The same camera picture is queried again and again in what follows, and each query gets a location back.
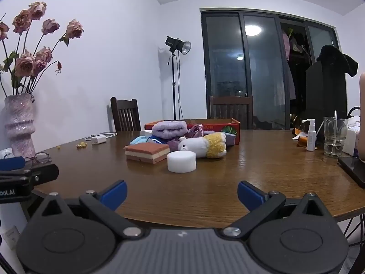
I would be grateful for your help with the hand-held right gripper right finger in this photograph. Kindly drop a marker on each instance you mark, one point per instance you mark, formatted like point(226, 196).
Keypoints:
point(249, 195)

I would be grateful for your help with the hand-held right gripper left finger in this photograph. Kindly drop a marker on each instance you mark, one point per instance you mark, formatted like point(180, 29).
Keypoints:
point(115, 194)

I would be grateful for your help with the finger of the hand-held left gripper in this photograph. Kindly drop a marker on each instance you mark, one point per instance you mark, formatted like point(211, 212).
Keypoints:
point(42, 174)
point(11, 164)

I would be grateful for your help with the brown layered rectangular sponge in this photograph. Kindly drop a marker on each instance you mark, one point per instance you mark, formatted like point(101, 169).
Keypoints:
point(147, 151)

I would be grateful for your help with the red cardboard box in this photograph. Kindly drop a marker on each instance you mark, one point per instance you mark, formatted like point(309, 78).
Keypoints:
point(232, 132)

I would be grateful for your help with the white and yellow plush toy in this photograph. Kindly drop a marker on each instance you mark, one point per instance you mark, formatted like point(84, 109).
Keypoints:
point(205, 145)

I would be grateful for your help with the white round sponge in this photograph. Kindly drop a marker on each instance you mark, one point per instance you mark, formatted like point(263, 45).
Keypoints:
point(182, 162)

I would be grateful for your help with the lilac towel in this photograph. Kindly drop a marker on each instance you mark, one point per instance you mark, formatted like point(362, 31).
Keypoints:
point(168, 130)

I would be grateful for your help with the small white device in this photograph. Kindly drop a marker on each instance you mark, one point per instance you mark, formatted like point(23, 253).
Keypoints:
point(6, 154)

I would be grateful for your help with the eyeglasses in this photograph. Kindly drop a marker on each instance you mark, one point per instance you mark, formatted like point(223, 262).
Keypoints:
point(40, 158)

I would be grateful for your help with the pink ribbed ceramic vase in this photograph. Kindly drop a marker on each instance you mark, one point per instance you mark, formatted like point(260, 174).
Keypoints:
point(20, 125)

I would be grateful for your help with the yellow dried petals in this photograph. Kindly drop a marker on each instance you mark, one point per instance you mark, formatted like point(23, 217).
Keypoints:
point(81, 145)

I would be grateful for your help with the white charger block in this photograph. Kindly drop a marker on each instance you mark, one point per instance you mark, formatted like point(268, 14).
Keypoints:
point(98, 139)

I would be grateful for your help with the light blue fluffy cloth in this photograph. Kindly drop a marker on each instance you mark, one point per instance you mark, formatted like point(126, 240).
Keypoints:
point(138, 141)

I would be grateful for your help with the blue tissue packet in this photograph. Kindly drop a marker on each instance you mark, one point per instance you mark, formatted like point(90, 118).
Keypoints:
point(158, 141)

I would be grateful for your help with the orange packet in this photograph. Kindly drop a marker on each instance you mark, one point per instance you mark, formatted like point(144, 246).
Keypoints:
point(300, 141)

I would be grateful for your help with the dark wooden slatted chair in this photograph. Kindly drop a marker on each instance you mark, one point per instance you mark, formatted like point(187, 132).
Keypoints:
point(125, 115)

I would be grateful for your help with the white spray bottle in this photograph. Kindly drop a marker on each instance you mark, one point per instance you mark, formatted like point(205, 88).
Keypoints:
point(310, 139)

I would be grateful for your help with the purple satin cloth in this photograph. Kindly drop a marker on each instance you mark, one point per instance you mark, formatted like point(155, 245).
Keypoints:
point(196, 130)

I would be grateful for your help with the dark wooden solid-back chair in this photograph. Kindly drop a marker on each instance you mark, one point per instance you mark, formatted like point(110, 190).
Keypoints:
point(231, 110)

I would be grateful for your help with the clear drinking glass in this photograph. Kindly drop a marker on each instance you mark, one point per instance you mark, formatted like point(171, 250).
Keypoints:
point(335, 142)

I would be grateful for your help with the dried pink rose bouquet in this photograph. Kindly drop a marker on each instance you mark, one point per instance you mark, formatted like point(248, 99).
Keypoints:
point(25, 64)

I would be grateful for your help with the black tablet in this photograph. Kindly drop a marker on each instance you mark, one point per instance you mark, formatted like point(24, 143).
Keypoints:
point(352, 169)

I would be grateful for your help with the black metal table legs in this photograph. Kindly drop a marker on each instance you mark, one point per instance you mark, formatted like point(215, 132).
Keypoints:
point(353, 228)

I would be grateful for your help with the clear straw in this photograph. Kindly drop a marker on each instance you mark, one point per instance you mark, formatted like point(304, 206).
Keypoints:
point(335, 117)

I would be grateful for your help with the white tissue box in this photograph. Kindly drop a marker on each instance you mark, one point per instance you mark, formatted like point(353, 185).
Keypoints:
point(352, 139)

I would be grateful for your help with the black high-back chair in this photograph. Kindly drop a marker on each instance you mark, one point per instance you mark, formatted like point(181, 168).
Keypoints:
point(325, 91)

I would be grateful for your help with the dark framed sliding glass door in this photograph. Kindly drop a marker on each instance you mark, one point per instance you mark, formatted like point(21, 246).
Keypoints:
point(225, 62)

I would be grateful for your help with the black studio light on stand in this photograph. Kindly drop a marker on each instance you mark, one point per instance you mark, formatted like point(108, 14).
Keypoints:
point(174, 44)

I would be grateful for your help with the black coat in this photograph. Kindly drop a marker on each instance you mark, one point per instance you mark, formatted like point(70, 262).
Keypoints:
point(333, 55)

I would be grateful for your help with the white wall socket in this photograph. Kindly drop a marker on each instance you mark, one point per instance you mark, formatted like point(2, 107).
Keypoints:
point(11, 235)

